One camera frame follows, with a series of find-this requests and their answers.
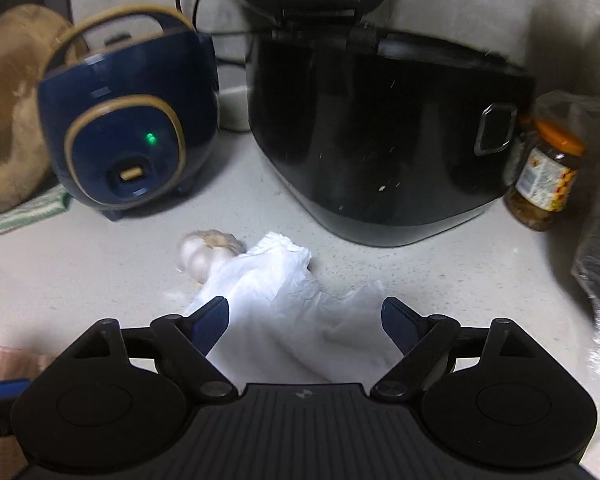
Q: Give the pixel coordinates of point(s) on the glass jar orange lid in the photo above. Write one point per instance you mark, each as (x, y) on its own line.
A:
(550, 160)

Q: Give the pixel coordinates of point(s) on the white crumpled plastic bag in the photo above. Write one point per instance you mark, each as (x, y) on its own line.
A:
(284, 327)

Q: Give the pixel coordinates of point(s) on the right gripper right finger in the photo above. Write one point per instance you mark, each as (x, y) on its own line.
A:
(425, 344)

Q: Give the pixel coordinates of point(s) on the round wooden chopping board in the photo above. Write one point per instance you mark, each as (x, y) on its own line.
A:
(28, 34)

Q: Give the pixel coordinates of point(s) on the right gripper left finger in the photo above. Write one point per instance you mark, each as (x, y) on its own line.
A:
(185, 342)

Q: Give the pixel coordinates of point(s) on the garlic bulb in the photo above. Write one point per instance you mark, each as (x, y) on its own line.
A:
(201, 253)

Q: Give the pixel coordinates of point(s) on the navy blue rice cooker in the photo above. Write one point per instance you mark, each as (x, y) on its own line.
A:
(135, 120)

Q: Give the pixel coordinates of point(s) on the green white striped cloth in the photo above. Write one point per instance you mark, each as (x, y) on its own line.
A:
(46, 205)

